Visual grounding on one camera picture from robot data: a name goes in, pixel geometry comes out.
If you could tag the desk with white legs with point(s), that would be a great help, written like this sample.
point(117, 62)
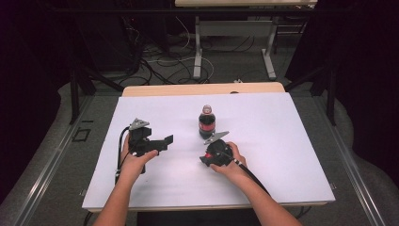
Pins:
point(235, 28)

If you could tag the person's right hand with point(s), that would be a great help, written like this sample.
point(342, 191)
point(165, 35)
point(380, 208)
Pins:
point(235, 169)

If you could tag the person's left hand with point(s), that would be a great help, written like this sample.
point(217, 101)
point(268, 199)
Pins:
point(133, 168)

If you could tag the black metal stand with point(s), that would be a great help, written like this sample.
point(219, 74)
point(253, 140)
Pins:
point(74, 94)
point(331, 94)

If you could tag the aluminium floor rail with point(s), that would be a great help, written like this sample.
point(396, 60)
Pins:
point(354, 172)
point(47, 169)

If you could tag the dark curtain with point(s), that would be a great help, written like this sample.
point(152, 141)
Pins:
point(28, 78)
point(367, 72)

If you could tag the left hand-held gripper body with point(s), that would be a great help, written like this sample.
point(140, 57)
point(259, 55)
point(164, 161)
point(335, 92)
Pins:
point(139, 141)

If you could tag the dark soda bottle red label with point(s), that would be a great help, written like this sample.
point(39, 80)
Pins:
point(207, 122)

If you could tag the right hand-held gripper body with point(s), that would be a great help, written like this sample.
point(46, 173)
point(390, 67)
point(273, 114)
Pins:
point(222, 153)

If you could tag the white board mat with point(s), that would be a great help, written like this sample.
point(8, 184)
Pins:
point(276, 141)

